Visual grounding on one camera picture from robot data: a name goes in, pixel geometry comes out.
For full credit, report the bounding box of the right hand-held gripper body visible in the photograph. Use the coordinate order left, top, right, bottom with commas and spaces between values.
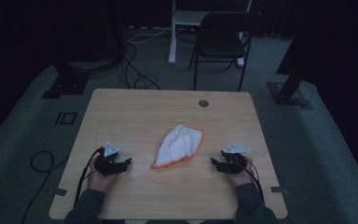
220, 142, 252, 175

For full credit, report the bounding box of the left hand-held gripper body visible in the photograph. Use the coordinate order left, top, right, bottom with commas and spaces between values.
93, 141, 124, 177

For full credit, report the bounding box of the white cloth with orange edge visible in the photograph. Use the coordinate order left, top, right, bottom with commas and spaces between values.
149, 124, 205, 170

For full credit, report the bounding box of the person's right hand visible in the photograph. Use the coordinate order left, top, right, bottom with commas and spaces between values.
230, 157, 256, 188

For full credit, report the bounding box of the person's left hand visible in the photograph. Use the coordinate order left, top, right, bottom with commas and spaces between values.
87, 161, 119, 194

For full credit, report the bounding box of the grey tape piece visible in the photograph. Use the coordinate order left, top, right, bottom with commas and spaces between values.
269, 185, 291, 197
53, 187, 69, 198

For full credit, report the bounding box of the black stand base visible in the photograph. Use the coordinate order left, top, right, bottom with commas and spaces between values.
41, 61, 91, 100
267, 74, 313, 110

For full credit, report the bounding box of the black folding chair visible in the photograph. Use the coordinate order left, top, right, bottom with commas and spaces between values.
187, 11, 263, 92

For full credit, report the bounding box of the right hand-held gripper black cable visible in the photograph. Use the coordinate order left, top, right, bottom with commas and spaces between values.
241, 157, 266, 202

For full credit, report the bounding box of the hand-held gripper black cable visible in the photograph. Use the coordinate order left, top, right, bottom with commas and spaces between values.
241, 157, 266, 202
73, 147, 104, 208

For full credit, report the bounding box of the left hand-held gripper black cable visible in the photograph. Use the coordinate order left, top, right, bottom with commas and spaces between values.
73, 147, 104, 208

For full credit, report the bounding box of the black looped floor cable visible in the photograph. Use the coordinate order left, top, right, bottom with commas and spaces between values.
20, 149, 71, 224

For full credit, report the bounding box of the black floor cable bundle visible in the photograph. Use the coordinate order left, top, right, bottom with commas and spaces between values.
117, 42, 163, 91

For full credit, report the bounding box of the white floor cable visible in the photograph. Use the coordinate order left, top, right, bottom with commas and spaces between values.
126, 26, 172, 45

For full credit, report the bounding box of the white metal desk frame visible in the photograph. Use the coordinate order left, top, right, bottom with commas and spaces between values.
168, 0, 254, 68

